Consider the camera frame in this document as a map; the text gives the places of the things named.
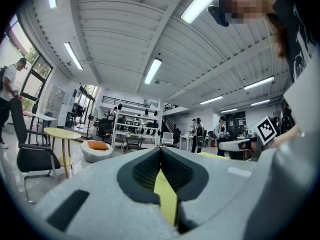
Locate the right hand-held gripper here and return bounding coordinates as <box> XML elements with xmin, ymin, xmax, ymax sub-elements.
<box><xmin>218</xmin><ymin>115</ymin><xmax>278</xmax><ymax>162</ymax></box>

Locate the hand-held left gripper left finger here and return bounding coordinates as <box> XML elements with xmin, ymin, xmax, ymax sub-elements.
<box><xmin>32</xmin><ymin>145</ymin><xmax>181</xmax><ymax>240</ymax></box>

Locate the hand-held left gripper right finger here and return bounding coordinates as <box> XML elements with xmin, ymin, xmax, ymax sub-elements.
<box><xmin>160</xmin><ymin>145</ymin><xmax>260</xmax><ymax>235</ymax></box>

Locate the person's right forearm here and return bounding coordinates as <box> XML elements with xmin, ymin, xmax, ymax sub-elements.
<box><xmin>272</xmin><ymin>123</ymin><xmax>305</xmax><ymax>150</ymax></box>

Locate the white round pouf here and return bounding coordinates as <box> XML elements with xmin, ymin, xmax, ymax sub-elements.
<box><xmin>80</xmin><ymin>139</ymin><xmax>114</xmax><ymax>164</ymax></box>

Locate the orange cushion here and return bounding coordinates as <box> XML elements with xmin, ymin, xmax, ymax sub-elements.
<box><xmin>87</xmin><ymin>140</ymin><xmax>110</xmax><ymax>151</ymax></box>

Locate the small white table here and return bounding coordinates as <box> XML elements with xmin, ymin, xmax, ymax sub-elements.
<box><xmin>179</xmin><ymin>134</ymin><xmax>195</xmax><ymax>151</ymax></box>

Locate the black office chair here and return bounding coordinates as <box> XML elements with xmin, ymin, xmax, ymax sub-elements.
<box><xmin>96</xmin><ymin>117</ymin><xmax>115</xmax><ymax>143</ymax></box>

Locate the dark low table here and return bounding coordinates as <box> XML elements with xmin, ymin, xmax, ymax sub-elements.
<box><xmin>124</xmin><ymin>135</ymin><xmax>146</xmax><ymax>152</ymax></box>

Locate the green covered table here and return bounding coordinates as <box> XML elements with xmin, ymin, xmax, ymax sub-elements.
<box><xmin>152</xmin><ymin>151</ymin><xmax>231</xmax><ymax>228</ymax></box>

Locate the yellow round table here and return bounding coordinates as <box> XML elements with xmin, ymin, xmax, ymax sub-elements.
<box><xmin>43</xmin><ymin>127</ymin><xmax>82</xmax><ymax>179</ymax></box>

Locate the black floor fan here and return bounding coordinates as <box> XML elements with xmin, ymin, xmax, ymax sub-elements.
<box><xmin>84</xmin><ymin>106</ymin><xmax>98</xmax><ymax>140</ymax></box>

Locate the white shelf rack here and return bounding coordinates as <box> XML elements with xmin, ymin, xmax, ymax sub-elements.
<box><xmin>112</xmin><ymin>103</ymin><xmax>161</xmax><ymax>150</ymax></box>

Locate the white chair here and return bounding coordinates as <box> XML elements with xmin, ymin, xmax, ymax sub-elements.
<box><xmin>161</xmin><ymin>131</ymin><xmax>175</xmax><ymax>147</ymax></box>

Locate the black staircase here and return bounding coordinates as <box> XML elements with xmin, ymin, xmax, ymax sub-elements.
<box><xmin>162</xmin><ymin>103</ymin><xmax>181</xmax><ymax>135</ymax></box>

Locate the white long desk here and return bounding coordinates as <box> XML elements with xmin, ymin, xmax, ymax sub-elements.
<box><xmin>23</xmin><ymin>111</ymin><xmax>58</xmax><ymax>135</ymax></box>

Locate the white locker cabinet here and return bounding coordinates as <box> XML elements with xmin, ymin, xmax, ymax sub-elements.
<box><xmin>46</xmin><ymin>83</ymin><xmax>66</xmax><ymax>112</ymax></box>

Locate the black framed window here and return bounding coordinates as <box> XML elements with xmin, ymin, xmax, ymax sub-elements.
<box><xmin>4</xmin><ymin>13</ymin><xmax>54</xmax><ymax>102</ymax></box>

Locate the person's black printed shirt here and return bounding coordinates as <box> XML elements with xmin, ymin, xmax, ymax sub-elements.
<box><xmin>271</xmin><ymin>0</ymin><xmax>320</xmax><ymax>84</ymax></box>

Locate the person's face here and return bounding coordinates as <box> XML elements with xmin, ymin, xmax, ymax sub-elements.
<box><xmin>217</xmin><ymin>0</ymin><xmax>277</xmax><ymax>25</ymax></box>

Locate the black chrome frame chair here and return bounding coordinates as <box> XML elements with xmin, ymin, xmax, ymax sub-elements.
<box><xmin>9</xmin><ymin>97</ymin><xmax>62</xmax><ymax>203</ymax></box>

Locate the black head-worn camera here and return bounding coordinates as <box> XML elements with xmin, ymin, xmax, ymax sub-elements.
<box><xmin>206</xmin><ymin>0</ymin><xmax>231</xmax><ymax>27</ymax></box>

